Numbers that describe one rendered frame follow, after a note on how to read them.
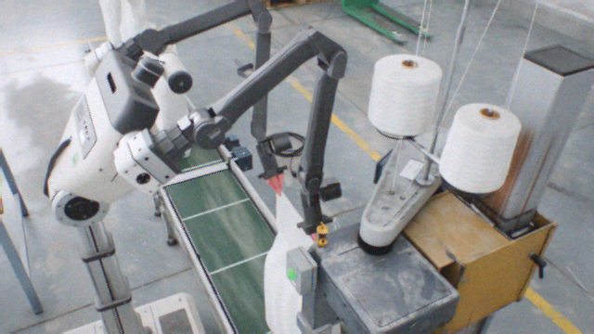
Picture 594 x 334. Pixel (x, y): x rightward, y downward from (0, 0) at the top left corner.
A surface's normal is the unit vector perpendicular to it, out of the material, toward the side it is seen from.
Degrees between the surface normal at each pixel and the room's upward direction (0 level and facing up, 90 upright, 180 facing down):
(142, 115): 66
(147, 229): 0
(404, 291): 0
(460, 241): 0
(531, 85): 90
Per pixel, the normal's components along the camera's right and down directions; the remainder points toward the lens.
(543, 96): -0.88, 0.27
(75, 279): 0.03, -0.79
